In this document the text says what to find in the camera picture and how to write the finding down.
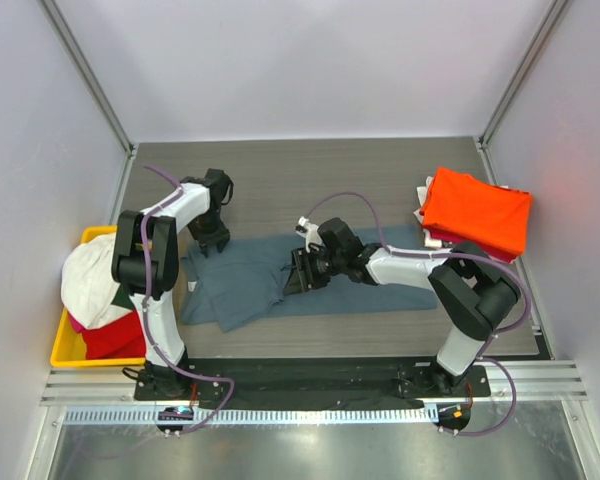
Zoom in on red t shirt in bin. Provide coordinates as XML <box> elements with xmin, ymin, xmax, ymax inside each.
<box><xmin>82</xmin><ymin>312</ymin><xmax>146</xmax><ymax>360</ymax></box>

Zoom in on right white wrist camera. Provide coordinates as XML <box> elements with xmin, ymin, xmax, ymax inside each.
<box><xmin>295</xmin><ymin>216</ymin><xmax>324</xmax><ymax>253</ymax></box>

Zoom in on aluminium frame post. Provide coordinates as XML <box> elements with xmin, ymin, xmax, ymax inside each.
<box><xmin>37</xmin><ymin>0</ymin><xmax>137</xmax><ymax>156</ymax></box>
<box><xmin>477</xmin><ymin>0</ymin><xmax>576</xmax><ymax>149</ymax></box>

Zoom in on blue-grey t shirt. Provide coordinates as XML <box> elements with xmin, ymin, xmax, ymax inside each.
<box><xmin>179</xmin><ymin>234</ymin><xmax>438</xmax><ymax>332</ymax></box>

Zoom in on yellow plastic bin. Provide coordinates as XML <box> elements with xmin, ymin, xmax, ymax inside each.
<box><xmin>50</xmin><ymin>226</ymin><xmax>145</xmax><ymax>369</ymax></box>

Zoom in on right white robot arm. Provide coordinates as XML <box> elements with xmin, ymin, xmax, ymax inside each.
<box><xmin>283</xmin><ymin>217</ymin><xmax>522</xmax><ymax>396</ymax></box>

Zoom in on white t shirt in bin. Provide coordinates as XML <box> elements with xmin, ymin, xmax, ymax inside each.
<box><xmin>61</xmin><ymin>233</ymin><xmax>135</xmax><ymax>330</ymax></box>

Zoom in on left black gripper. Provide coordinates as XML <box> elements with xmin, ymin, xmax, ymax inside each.
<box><xmin>187</xmin><ymin>210</ymin><xmax>229</xmax><ymax>256</ymax></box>

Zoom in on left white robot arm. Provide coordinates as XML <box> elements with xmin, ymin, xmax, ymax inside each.
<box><xmin>111</xmin><ymin>169</ymin><xmax>234</xmax><ymax>400</ymax></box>

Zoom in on right aluminium frame post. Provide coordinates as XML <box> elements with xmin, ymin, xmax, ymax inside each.
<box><xmin>477</xmin><ymin>0</ymin><xmax>576</xmax><ymax>149</ymax></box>

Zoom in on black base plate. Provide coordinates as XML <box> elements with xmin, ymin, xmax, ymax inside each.
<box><xmin>123</xmin><ymin>357</ymin><xmax>491</xmax><ymax>411</ymax></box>

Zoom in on orange folded t shirt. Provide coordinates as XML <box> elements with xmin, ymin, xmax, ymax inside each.
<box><xmin>420</xmin><ymin>167</ymin><xmax>533</xmax><ymax>262</ymax></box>

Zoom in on left aluminium frame post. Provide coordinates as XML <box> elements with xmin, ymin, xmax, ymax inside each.
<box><xmin>37</xmin><ymin>0</ymin><xmax>137</xmax><ymax>156</ymax></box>

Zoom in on dark green t shirt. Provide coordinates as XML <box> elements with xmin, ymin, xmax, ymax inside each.
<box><xmin>112</xmin><ymin>288</ymin><xmax>135</xmax><ymax>310</ymax></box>

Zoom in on white folded t shirt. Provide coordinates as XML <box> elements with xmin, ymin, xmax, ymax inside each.
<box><xmin>413</xmin><ymin>176</ymin><xmax>433</xmax><ymax>223</ymax></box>

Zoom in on white slotted cable duct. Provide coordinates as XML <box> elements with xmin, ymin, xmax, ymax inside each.
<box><xmin>63</xmin><ymin>404</ymin><xmax>438</xmax><ymax>427</ymax></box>

